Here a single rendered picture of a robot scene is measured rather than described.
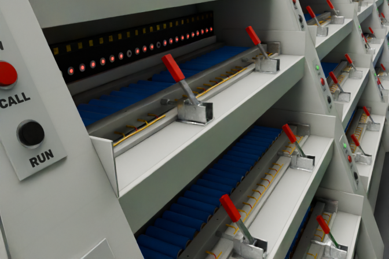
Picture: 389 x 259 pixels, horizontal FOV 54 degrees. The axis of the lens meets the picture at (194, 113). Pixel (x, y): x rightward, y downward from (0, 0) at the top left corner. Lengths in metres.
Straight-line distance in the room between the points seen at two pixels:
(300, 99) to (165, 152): 0.53
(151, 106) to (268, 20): 0.45
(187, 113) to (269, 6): 0.45
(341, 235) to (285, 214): 0.29
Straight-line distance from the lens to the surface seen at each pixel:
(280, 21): 0.85
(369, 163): 1.19
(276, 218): 0.60
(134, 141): 0.41
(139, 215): 0.35
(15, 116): 0.28
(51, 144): 0.29
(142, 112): 0.45
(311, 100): 0.86
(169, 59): 0.46
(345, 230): 0.90
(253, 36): 0.69
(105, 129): 0.41
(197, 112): 0.45
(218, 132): 0.47
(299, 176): 0.71
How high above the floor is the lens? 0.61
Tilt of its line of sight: 8 degrees down
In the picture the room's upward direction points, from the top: 22 degrees counter-clockwise
